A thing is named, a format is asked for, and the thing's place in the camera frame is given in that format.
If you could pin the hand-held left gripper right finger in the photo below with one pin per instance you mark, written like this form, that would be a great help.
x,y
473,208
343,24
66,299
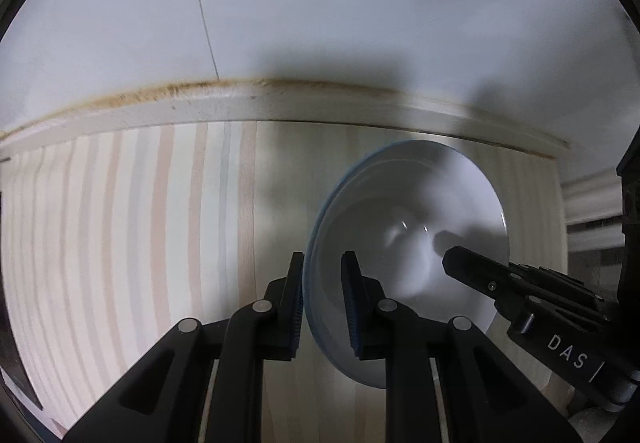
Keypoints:
x,y
351,303

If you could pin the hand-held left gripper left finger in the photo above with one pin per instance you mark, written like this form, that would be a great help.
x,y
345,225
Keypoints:
x,y
298,303

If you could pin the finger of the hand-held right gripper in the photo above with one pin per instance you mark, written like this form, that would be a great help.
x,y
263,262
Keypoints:
x,y
631,203
470,268

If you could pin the white bowl with blue rim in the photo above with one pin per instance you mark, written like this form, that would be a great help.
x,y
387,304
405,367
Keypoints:
x,y
400,203

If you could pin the striped cat print table mat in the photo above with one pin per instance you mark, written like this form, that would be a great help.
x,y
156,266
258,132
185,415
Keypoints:
x,y
125,223

